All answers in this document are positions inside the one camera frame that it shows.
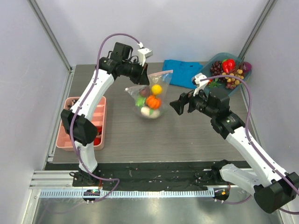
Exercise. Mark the yellow toy mango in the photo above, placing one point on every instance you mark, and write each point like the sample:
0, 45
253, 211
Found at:
156, 89

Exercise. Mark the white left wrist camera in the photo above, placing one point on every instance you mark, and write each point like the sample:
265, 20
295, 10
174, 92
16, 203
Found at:
143, 53

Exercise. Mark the pink plastic divided organizer tray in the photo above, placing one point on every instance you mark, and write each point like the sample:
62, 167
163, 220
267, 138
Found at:
63, 140

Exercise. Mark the blue folded cloth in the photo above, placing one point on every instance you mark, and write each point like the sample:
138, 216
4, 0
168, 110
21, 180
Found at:
183, 72

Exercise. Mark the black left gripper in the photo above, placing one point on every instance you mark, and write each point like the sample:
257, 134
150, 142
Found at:
142, 78

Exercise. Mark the lower red folded cloth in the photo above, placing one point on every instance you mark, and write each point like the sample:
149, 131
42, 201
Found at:
96, 141

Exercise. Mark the green toy cucumber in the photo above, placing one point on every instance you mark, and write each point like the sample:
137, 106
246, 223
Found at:
140, 101

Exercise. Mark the red toy bell pepper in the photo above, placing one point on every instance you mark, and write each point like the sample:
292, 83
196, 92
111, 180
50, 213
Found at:
228, 65

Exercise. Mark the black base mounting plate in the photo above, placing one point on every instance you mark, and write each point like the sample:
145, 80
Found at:
150, 176

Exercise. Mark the small cherry tomato sprig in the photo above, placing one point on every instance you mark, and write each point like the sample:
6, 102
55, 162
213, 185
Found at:
214, 83

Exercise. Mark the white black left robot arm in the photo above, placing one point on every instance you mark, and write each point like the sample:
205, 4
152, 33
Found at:
77, 121

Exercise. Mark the aluminium frame rail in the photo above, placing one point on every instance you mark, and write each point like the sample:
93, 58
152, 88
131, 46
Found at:
46, 177

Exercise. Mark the beige toy potato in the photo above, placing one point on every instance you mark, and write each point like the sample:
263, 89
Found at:
150, 113

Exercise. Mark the clear pink-dotted zip bag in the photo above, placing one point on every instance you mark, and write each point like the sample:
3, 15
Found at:
163, 79

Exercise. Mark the white slotted cable duct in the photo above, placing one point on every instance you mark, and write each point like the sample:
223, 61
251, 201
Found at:
90, 193

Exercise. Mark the purple toy eggplant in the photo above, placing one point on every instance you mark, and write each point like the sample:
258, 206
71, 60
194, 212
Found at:
245, 67

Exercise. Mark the rose patterned dark cloth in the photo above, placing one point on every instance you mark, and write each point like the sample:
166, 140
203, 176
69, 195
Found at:
71, 104

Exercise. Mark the brown toy longan bunch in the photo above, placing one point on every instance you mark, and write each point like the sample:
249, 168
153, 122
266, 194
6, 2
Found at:
231, 82

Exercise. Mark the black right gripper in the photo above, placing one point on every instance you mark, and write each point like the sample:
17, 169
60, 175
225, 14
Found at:
187, 103

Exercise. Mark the dark purple toy onion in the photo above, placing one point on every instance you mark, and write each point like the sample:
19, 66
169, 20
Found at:
145, 91

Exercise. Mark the teal plastic fruit basket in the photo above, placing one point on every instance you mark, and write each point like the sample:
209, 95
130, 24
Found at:
221, 57

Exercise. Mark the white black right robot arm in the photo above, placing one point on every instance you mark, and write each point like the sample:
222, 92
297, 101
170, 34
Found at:
271, 186

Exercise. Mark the purple toy grape bunch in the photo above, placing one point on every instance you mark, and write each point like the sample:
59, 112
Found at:
216, 68

